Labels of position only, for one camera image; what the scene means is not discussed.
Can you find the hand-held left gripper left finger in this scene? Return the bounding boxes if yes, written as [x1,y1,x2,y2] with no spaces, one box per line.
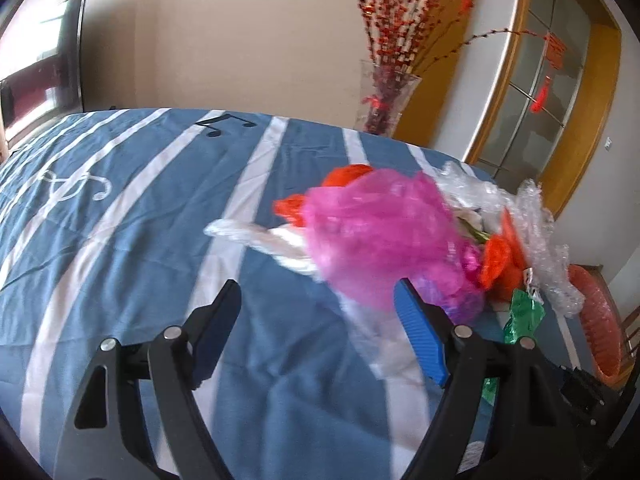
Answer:
[52,279,243,480]

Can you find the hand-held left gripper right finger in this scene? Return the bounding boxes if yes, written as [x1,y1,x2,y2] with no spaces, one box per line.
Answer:
[393,278,596,480]

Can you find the orange plastic basket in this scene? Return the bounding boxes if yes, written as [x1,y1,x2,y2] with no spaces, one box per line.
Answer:
[566,264,632,387]

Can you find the magenta plastic bag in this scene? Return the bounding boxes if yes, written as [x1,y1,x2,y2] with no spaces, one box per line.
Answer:
[305,169,486,326]

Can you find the clear crinkled plastic wrap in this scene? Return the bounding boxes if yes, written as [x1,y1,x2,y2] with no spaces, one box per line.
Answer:
[434,160,587,317]

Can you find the orange plastic bag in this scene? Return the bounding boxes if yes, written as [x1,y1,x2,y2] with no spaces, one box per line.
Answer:
[477,207,528,303]
[274,162,373,228]

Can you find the shiny green foil wrapper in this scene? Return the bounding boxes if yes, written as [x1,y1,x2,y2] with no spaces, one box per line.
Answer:
[481,287,547,405]

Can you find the white plastic bag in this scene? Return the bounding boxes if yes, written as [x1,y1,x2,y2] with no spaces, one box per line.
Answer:
[204,217,321,283]

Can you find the blue striped bedsheet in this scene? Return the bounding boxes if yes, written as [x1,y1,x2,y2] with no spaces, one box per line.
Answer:
[0,107,601,480]

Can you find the tall glass vase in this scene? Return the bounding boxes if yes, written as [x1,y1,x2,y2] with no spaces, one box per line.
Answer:
[354,59,422,137]

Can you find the wood framed glass door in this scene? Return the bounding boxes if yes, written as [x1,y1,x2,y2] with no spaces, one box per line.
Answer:
[395,0,624,223]

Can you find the red knot tassel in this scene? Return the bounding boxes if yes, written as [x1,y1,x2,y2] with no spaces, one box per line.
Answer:
[530,32,569,116]

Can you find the flat screen television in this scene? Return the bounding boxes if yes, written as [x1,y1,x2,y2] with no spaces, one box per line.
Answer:
[0,0,89,147]

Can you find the red berry branches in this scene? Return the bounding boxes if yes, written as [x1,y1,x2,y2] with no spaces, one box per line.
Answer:
[342,0,546,135]

